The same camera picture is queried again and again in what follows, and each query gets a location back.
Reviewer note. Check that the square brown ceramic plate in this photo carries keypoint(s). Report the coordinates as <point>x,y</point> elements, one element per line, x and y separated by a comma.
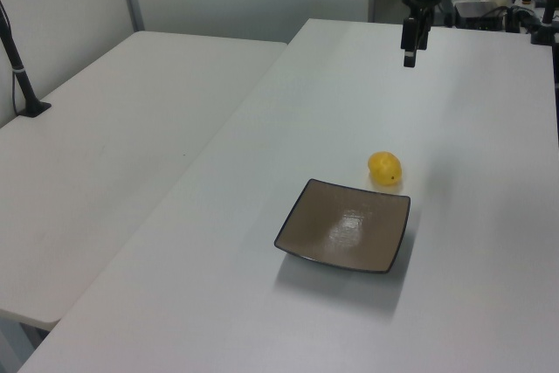
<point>345,224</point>

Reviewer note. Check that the black pole stand with white band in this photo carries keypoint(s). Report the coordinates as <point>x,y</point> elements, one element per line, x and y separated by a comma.
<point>19,76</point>

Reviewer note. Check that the black electronics box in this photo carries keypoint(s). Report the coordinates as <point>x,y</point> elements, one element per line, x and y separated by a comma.
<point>478,12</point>

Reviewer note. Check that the black camera stand with clamp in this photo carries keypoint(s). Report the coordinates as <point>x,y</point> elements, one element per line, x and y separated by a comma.
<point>547,19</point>

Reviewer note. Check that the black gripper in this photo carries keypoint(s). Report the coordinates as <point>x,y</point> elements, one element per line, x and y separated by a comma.
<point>412,8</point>

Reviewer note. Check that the yellow potato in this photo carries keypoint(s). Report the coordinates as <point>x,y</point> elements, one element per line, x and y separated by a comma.
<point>384,167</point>

